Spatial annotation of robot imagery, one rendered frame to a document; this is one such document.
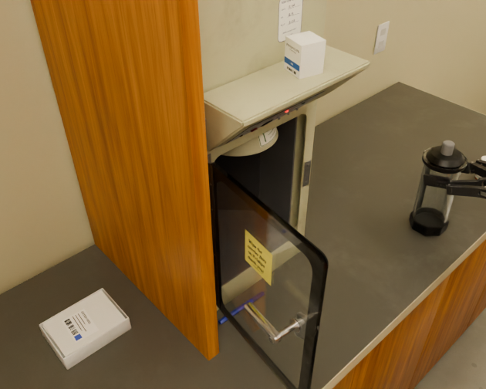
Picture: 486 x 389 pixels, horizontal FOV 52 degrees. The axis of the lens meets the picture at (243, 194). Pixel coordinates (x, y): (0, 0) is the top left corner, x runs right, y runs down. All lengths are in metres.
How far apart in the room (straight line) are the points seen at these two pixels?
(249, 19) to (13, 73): 0.53
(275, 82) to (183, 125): 0.21
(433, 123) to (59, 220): 1.35
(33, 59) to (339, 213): 0.89
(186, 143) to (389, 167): 1.05
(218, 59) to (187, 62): 0.17
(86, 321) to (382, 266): 0.74
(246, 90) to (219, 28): 0.11
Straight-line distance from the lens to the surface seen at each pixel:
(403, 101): 2.11
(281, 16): 0.93
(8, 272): 1.40
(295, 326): 0.86
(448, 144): 1.35
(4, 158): 1.23
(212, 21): 0.82
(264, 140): 1.04
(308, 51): 0.88
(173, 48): 0.69
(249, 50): 0.89
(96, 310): 1.22
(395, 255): 1.39
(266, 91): 0.85
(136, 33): 0.77
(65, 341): 1.18
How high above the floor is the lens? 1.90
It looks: 39 degrees down
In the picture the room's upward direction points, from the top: straight up
